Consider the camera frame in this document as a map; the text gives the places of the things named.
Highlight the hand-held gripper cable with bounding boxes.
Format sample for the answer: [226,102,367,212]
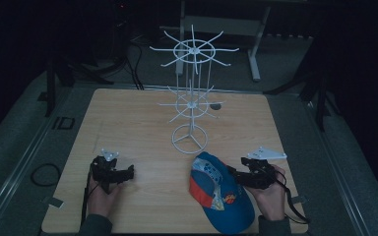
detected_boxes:
[80,170,94,228]
[275,168,311,226]

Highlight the right hand-held gripper cable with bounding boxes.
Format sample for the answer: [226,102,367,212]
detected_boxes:
[275,168,311,226]

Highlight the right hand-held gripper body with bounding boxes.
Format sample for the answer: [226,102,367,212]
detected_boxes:
[240,146,288,191]

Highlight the person's right hand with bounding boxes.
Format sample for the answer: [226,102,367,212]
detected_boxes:
[245,164,287,222]

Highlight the black cable loop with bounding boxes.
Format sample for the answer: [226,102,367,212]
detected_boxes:
[30,162,62,188]

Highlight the left hand-held gripper cable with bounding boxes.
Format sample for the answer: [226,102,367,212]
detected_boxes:
[80,170,94,228]

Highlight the blue baseball cap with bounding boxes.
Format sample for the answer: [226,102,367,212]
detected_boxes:
[188,150,256,236]

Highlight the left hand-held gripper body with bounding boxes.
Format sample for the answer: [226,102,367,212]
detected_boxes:
[90,148,128,195]

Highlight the person's left hand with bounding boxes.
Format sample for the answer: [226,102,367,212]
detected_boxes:
[87,176,123,219]

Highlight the black cable bundle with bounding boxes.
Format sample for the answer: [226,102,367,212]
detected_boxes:
[123,38,146,91]

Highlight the white metal desk frame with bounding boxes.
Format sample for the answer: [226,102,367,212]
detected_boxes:
[175,0,273,83]

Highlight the white wire hanging rack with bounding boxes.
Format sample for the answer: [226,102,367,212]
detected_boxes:
[149,24,240,155]

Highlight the grey tape piece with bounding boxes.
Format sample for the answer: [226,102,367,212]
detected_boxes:
[46,196,65,209]
[290,195,308,206]

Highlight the black tripod stand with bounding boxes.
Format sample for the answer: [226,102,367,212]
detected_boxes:
[42,53,115,118]
[263,62,342,133]

